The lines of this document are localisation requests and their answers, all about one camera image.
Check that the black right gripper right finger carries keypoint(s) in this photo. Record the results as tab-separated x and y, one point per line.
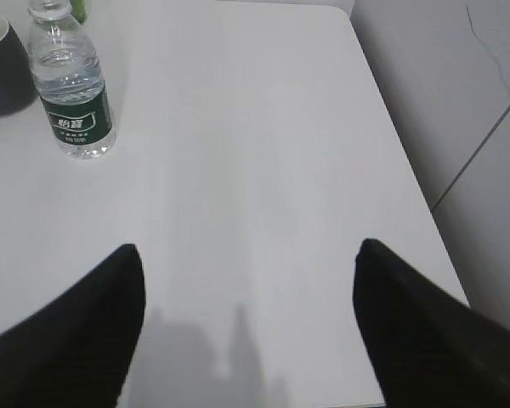
426	348

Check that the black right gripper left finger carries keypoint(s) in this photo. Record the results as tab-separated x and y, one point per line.
77	350

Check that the clear water bottle green label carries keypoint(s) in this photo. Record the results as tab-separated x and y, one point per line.
68	78

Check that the dark grey ceramic mug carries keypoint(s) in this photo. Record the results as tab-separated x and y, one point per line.
17	89

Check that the green soda bottle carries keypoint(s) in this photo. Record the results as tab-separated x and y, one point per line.
79	10

